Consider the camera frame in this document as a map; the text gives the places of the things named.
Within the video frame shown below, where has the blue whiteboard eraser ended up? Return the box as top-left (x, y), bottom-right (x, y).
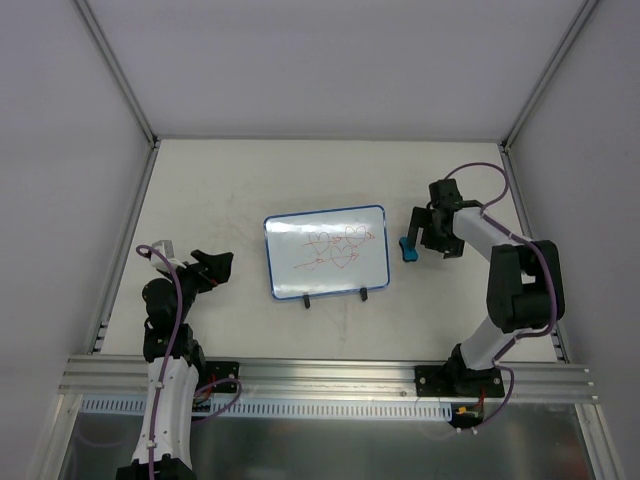
top-left (399, 237), bottom-right (419, 263)

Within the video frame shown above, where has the blue framed whiteboard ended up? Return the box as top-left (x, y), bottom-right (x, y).
top-left (263, 204), bottom-right (391, 301)

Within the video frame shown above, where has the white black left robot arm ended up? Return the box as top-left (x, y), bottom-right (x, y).
top-left (116, 241), bottom-right (242, 479)

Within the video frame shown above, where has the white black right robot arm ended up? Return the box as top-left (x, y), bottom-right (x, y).
top-left (399, 178), bottom-right (565, 398)

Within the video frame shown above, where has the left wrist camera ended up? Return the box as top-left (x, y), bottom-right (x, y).
top-left (149, 240), bottom-right (184, 272)

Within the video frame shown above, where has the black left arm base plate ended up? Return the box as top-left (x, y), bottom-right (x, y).
top-left (205, 360), bottom-right (240, 395)

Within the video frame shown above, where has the aluminium front rail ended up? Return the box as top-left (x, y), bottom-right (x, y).
top-left (58, 355), bottom-right (600, 404)

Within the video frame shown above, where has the slotted white cable duct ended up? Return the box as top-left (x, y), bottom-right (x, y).
top-left (79, 395), bottom-right (453, 422)

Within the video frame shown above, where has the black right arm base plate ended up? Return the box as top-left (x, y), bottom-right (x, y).
top-left (414, 365), bottom-right (505, 399)

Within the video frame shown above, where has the right aluminium frame post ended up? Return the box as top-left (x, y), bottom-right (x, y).
top-left (500, 0), bottom-right (600, 152)

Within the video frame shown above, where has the aluminium frame post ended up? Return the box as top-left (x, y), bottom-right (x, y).
top-left (500, 0), bottom-right (600, 152)
top-left (71, 0), bottom-right (158, 149)

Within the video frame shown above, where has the left aluminium frame post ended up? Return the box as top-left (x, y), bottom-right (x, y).
top-left (71, 0), bottom-right (158, 149)

